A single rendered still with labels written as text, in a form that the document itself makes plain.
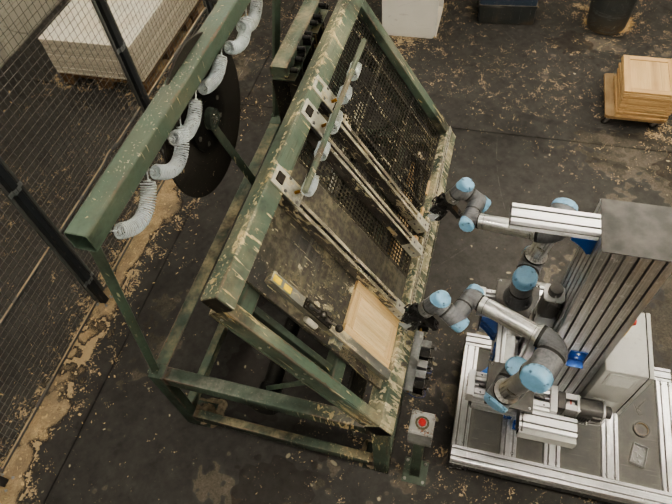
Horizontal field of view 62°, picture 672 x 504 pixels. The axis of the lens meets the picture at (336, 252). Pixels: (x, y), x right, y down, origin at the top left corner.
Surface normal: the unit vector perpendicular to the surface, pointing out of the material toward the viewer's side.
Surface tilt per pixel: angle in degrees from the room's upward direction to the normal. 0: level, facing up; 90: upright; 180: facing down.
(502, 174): 0
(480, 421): 0
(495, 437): 0
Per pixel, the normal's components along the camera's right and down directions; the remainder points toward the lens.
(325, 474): -0.07, -0.58
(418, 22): -0.25, 0.80
